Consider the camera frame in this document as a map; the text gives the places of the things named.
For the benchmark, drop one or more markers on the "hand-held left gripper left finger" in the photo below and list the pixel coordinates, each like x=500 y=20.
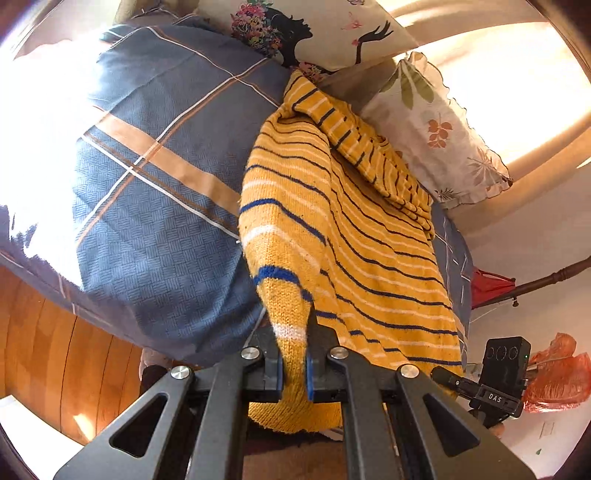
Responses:
x=278 y=374

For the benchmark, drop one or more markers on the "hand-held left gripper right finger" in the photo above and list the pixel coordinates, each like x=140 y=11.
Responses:
x=310 y=376

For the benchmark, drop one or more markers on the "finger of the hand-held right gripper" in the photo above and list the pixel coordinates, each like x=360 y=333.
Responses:
x=455 y=381

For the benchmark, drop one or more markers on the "yellow striped knit sweater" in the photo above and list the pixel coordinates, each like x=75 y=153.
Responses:
x=341 y=230

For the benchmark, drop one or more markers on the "orange plastic bag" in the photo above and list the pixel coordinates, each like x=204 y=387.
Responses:
x=556 y=374

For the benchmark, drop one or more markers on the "red cloth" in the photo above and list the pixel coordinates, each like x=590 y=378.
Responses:
x=489 y=286

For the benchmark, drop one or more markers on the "blue plaid bed quilt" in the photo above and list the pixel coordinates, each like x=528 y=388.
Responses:
x=152 y=184

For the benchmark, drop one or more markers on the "white leaf print pillow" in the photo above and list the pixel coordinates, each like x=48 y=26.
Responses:
x=438 y=134

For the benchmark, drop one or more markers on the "pillow with silhouette print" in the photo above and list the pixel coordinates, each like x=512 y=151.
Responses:
x=304 y=32

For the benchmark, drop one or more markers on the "dark wooden rail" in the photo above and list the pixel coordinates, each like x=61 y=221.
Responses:
x=549 y=279

